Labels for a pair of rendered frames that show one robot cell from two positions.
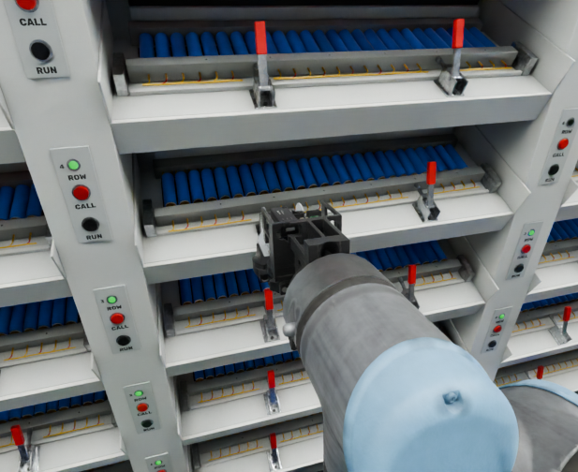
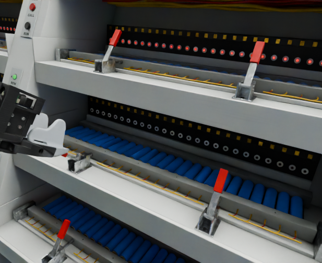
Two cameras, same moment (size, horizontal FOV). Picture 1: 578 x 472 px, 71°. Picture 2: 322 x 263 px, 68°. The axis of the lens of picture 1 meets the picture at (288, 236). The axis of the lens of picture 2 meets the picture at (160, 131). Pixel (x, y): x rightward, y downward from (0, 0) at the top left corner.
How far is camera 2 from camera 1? 0.49 m
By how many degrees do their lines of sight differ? 49
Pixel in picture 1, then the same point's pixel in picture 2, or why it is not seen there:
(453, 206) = (248, 240)
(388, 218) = (167, 208)
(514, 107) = not seen: outside the picture
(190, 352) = (8, 235)
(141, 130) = (44, 69)
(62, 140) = (17, 64)
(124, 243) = not seen: hidden behind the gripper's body
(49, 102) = (21, 47)
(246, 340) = (36, 255)
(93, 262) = not seen: outside the picture
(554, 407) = not seen: outside the picture
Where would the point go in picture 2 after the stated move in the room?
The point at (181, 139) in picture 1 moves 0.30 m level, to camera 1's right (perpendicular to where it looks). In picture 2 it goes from (58, 80) to (161, 98)
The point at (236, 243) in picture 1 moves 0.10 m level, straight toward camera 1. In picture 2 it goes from (58, 162) to (6, 162)
